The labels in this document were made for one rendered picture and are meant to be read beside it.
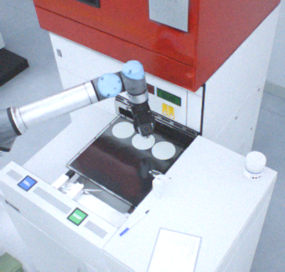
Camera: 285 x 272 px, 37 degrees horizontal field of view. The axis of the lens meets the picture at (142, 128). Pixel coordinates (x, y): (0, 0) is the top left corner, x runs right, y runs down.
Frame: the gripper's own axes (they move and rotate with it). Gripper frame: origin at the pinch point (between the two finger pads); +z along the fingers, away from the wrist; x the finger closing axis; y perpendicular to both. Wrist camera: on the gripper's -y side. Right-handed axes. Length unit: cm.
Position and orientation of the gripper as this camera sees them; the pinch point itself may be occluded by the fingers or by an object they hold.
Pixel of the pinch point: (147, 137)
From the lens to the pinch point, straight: 171.2
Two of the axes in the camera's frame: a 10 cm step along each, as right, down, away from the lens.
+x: -9.6, 2.7, -0.7
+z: 1.4, 6.8, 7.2
